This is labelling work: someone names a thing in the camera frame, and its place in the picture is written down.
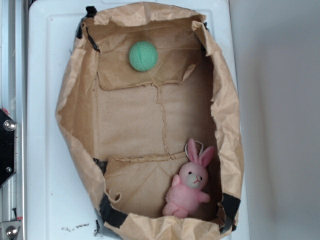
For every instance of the silver corner bracket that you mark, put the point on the silver corner bracket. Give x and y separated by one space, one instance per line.
9 230

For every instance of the black metal bracket plate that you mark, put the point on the black metal bracket plate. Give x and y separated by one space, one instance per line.
7 147

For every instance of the aluminium frame rail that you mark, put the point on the aluminium frame rail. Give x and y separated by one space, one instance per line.
13 100

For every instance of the green textured ball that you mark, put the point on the green textured ball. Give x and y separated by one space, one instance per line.
143 56

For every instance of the pink plush bunny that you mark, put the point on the pink plush bunny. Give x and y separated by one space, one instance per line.
185 194

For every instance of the brown paper bag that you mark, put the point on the brown paper bag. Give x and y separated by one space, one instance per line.
126 130

